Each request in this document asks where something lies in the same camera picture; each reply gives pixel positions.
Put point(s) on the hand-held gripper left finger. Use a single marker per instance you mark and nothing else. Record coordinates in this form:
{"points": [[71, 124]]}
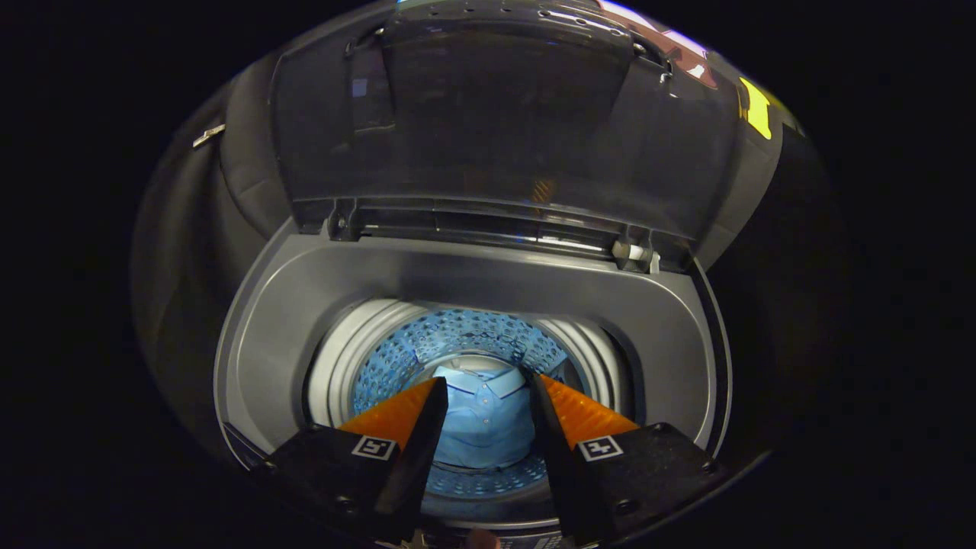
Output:
{"points": [[419, 450]]}

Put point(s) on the light blue polo shirt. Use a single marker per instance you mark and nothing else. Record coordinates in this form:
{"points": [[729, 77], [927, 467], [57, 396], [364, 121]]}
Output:
{"points": [[484, 419]]}

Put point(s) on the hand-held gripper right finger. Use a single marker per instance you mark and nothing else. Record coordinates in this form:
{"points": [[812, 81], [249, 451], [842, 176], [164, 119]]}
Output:
{"points": [[557, 450]]}

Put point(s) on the small metal clip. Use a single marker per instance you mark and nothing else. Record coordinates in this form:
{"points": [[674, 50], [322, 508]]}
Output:
{"points": [[208, 135]]}

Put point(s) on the dark washing machine lid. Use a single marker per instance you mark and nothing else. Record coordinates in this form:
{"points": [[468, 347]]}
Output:
{"points": [[496, 130]]}

